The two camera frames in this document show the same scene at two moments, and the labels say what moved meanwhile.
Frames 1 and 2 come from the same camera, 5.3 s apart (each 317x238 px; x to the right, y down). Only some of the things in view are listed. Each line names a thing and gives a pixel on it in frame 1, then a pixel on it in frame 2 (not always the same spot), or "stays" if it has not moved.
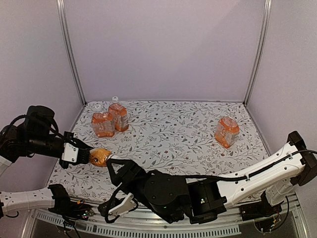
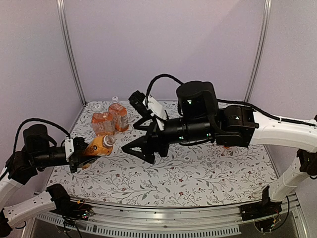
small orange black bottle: [99, 156] → [97, 147]
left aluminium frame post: [68, 47] stays
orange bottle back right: [120, 114] stays
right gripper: [130, 170] → [153, 134]
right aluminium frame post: [261, 52] stays
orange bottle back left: [103, 123] stays
